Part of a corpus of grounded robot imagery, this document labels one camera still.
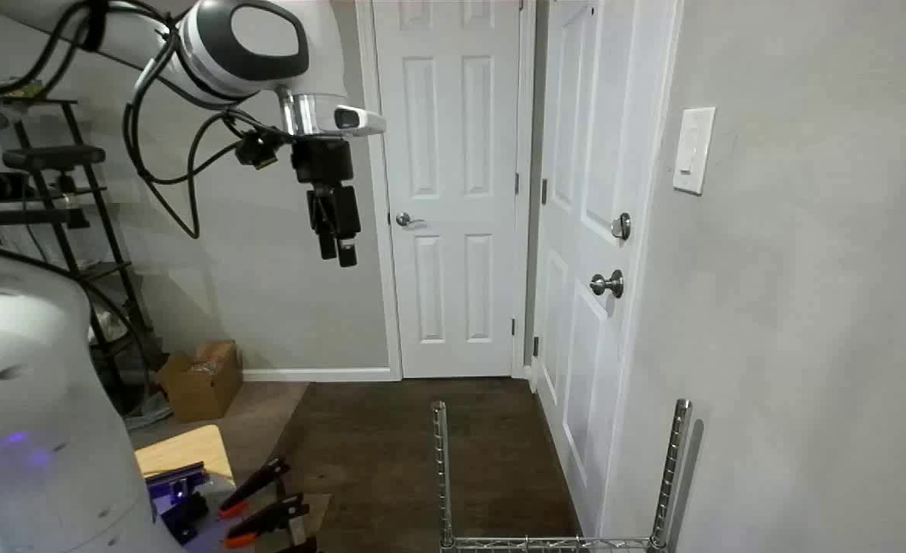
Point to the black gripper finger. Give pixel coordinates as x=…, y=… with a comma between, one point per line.
x=321, y=225
x=345, y=229

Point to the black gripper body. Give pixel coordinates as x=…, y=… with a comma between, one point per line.
x=321, y=160

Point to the white wall light switch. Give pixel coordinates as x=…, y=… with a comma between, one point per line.
x=692, y=149

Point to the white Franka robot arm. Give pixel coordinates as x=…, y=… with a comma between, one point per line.
x=239, y=42

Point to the dark door hinge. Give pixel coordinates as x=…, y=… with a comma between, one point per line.
x=536, y=346
x=515, y=328
x=546, y=191
x=516, y=181

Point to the brown cardboard box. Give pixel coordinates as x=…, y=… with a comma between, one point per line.
x=200, y=382

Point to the white door with round knob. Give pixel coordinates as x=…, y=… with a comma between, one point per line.
x=585, y=156

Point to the black metal storage rack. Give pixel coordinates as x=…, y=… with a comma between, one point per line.
x=64, y=158

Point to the tan wooden board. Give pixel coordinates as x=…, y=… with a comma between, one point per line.
x=179, y=450

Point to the silver round door knob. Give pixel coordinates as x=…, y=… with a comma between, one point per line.
x=607, y=285

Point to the red and black clamp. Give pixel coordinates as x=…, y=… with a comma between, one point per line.
x=271, y=519
x=257, y=486

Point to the silver deadbolt lock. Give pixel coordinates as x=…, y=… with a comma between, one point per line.
x=623, y=225

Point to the black device with purple light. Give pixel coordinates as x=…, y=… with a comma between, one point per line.
x=175, y=500

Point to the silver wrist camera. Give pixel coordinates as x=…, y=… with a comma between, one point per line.
x=359, y=119

